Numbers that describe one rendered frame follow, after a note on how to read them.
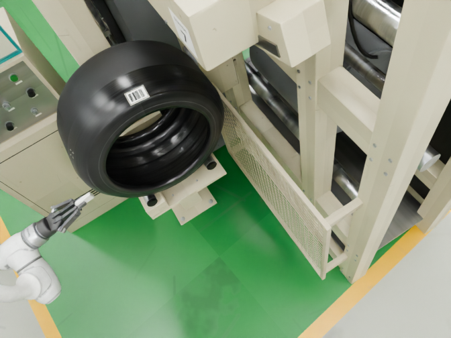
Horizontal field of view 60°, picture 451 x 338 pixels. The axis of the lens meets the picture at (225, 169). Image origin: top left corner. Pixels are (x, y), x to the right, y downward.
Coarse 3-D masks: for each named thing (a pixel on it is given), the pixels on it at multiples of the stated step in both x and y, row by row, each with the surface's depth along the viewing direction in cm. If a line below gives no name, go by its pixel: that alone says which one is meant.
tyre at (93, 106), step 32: (96, 64) 119; (128, 64) 117; (160, 64) 119; (192, 64) 130; (64, 96) 122; (96, 96) 114; (160, 96) 115; (192, 96) 122; (64, 128) 123; (96, 128) 114; (160, 128) 165; (192, 128) 162; (96, 160) 120; (128, 160) 162; (160, 160) 163; (192, 160) 150; (128, 192) 141
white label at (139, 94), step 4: (136, 88) 112; (140, 88) 112; (144, 88) 112; (128, 92) 112; (132, 92) 112; (136, 92) 112; (140, 92) 112; (144, 92) 112; (128, 96) 111; (132, 96) 112; (136, 96) 112; (140, 96) 112; (144, 96) 112; (148, 96) 112; (128, 100) 111; (132, 100) 111; (136, 100) 111; (140, 100) 112; (132, 104) 111
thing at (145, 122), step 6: (150, 114) 171; (156, 114) 170; (144, 120) 170; (150, 120) 171; (156, 120) 172; (132, 126) 170; (138, 126) 169; (144, 126) 171; (126, 132) 169; (132, 132) 170
